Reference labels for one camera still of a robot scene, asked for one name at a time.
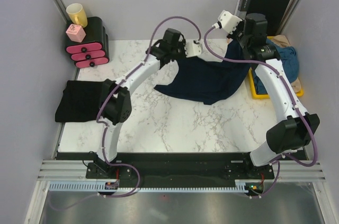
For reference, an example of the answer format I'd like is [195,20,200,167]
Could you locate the navy blue t shirt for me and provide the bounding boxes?
[153,40,251,106]

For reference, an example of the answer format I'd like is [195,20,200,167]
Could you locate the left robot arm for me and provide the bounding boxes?
[96,28,186,178]

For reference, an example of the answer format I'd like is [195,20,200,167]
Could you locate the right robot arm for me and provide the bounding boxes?
[219,12,320,178]

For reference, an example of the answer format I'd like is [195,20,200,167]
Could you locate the beige t shirt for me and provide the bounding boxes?
[272,35,304,95]

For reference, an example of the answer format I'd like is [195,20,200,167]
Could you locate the black orange folder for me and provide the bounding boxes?
[235,0,290,36]

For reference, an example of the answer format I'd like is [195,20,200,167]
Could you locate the yellow plastic bin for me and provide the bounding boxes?
[248,69,304,100]

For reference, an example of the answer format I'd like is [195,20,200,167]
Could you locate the black pink drawer unit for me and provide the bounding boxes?
[64,16,110,69]

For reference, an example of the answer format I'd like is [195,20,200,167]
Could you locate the pink cube box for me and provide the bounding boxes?
[66,24,86,43]

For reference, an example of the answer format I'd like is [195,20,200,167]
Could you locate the folded black t shirt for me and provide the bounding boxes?
[55,80,103,123]

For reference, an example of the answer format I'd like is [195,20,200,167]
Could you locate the yellow mug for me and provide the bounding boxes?
[66,3,88,28]

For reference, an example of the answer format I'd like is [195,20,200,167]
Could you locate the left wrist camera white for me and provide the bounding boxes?
[184,42,203,58]

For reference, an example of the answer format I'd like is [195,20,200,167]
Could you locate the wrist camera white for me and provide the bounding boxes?
[184,42,203,58]
[217,10,242,34]

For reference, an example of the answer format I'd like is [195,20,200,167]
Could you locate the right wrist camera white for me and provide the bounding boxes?
[217,10,242,34]

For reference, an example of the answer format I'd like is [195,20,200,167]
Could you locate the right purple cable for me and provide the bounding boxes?
[203,24,318,200]

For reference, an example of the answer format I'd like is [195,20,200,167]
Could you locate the purple cable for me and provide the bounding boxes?
[203,24,318,200]
[47,16,202,211]

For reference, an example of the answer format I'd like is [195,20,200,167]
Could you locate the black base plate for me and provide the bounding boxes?
[86,153,274,190]

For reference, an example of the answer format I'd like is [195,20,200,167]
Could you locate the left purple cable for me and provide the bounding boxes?
[47,16,202,211]

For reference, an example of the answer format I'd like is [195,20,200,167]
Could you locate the right cable duct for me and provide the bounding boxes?
[235,180,265,194]

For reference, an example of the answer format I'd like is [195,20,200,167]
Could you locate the cable duct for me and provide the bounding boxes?
[49,180,119,192]
[235,180,265,194]

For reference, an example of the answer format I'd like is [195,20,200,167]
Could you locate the aluminium rail frame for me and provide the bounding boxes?
[23,96,327,224]

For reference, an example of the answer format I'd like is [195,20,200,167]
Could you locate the left cable duct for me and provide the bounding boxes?
[49,180,119,192]

